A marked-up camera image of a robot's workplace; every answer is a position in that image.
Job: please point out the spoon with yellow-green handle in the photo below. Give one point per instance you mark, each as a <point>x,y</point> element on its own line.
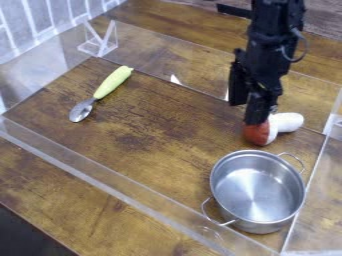
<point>114,80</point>

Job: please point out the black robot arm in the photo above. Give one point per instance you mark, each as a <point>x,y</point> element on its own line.
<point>276,23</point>

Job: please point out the silver metal pot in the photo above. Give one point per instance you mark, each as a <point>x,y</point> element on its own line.
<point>258,191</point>

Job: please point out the clear acrylic triangle stand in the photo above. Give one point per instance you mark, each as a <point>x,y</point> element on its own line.
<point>99,45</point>

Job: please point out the clear acrylic front barrier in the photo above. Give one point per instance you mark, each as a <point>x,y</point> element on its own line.
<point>154,204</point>

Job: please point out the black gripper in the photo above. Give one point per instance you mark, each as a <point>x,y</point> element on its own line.
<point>255,70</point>

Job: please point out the red and white plush mushroom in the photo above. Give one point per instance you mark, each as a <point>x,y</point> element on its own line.
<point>262,134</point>

